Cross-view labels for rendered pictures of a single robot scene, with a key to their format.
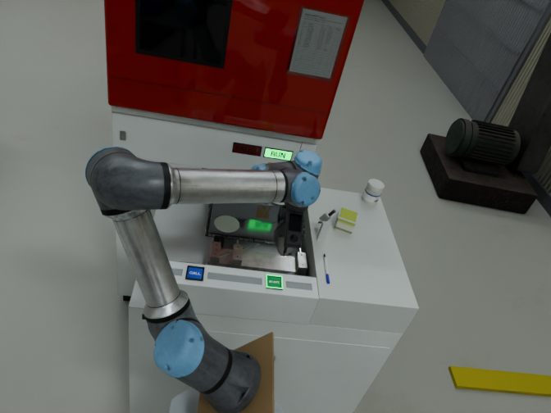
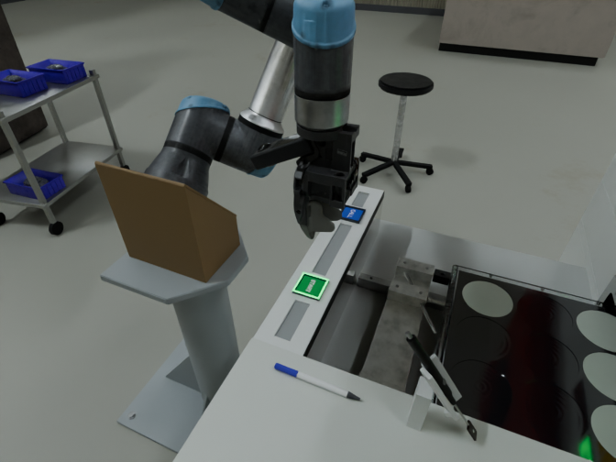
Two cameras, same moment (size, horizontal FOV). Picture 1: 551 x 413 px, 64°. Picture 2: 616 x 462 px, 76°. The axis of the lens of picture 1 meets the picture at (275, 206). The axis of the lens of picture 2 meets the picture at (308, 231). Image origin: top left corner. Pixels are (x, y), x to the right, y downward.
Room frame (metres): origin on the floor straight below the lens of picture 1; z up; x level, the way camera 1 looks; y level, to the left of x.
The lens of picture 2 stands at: (1.29, -0.51, 1.52)
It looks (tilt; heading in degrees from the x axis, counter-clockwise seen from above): 38 degrees down; 123
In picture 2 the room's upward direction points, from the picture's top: straight up
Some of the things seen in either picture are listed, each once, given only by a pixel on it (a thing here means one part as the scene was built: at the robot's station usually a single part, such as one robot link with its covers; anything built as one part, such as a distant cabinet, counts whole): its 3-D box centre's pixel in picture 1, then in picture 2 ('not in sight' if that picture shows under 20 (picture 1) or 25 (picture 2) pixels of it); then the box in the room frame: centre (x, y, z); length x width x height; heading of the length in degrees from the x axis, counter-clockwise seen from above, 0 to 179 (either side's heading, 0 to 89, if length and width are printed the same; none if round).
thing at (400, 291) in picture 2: (237, 254); (407, 293); (1.15, 0.09, 0.89); 0.08 x 0.03 x 0.03; 11
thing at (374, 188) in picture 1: (372, 192); not in sight; (1.60, -0.39, 1.01); 0.07 x 0.07 x 0.10
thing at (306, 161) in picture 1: (304, 172); (323, 46); (1.01, -0.05, 1.40); 0.09 x 0.08 x 0.11; 125
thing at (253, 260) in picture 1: (257, 262); (398, 329); (1.17, 0.02, 0.87); 0.36 x 0.08 x 0.03; 101
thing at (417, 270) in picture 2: (215, 251); (414, 269); (1.14, 0.17, 0.89); 0.08 x 0.03 x 0.03; 11
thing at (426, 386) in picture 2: (325, 224); (435, 399); (1.28, -0.19, 1.03); 0.06 x 0.04 x 0.13; 11
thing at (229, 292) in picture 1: (233, 292); (331, 271); (0.98, 0.07, 0.89); 0.55 x 0.09 x 0.14; 101
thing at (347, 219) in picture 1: (346, 220); not in sight; (1.38, -0.28, 1.00); 0.07 x 0.07 x 0.07; 81
